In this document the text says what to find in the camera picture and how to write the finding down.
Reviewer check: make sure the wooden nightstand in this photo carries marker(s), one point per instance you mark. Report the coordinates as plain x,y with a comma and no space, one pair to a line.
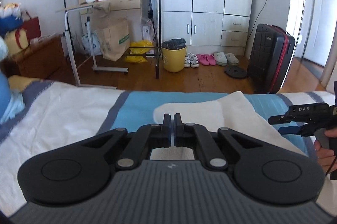
39,61

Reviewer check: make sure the light blue cloth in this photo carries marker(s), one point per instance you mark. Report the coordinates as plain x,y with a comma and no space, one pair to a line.
11,108

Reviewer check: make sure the white rolling side table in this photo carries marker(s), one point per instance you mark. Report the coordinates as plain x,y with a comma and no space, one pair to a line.
70,50

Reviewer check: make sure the blue white plush toy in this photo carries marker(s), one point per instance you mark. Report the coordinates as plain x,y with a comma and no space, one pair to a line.
10,16

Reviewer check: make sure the black suitcase with red stripe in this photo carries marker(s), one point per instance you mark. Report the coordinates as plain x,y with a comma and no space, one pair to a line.
268,55

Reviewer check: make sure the cream fleece garment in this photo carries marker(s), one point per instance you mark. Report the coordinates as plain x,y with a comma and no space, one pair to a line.
237,113

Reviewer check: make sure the brown paper bag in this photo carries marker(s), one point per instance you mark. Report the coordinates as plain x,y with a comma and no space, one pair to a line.
113,40

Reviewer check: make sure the blue pillow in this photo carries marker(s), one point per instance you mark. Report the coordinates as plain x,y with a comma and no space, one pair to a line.
4,97

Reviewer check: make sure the grey green slipper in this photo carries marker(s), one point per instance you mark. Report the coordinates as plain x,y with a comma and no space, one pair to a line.
220,59
232,59

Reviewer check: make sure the person's right hand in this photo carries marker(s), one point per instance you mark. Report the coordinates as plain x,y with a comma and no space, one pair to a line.
329,161

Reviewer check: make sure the pink slipper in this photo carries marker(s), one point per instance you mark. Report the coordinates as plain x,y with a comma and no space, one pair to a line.
211,59
202,60

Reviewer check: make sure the black weight plate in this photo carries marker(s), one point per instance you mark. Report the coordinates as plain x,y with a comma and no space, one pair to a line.
235,72

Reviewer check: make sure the red bag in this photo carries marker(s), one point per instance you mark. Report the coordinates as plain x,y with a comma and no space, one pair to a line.
33,26

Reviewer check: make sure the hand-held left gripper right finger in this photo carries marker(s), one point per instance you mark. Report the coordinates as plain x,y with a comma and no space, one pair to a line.
177,129

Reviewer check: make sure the yellow gift bag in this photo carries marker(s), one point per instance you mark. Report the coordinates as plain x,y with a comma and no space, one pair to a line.
17,40

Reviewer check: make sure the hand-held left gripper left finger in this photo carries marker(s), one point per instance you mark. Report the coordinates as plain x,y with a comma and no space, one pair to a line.
166,129

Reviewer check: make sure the black clothes rack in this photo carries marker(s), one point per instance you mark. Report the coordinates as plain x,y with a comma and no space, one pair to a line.
158,16

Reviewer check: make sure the light blue floral quilt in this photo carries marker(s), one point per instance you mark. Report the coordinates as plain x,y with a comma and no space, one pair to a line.
3,47

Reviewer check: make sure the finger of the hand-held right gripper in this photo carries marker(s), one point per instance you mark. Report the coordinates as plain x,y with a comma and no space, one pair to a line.
279,119
289,130

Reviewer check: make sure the white plastic package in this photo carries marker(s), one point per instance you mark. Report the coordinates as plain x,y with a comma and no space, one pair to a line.
148,34

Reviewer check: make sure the yellow trash bin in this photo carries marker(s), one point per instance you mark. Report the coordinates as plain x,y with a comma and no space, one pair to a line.
172,61

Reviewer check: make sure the white door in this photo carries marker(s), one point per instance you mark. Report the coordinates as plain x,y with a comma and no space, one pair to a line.
321,3

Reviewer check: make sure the white sneaker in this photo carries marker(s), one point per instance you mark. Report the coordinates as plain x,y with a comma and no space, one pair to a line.
187,61
194,61

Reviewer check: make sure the white printed plastic bag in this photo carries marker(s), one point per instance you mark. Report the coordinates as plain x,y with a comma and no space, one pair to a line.
90,44

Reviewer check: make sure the yellow plastic bag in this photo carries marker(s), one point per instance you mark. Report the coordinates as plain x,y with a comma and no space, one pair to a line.
139,46

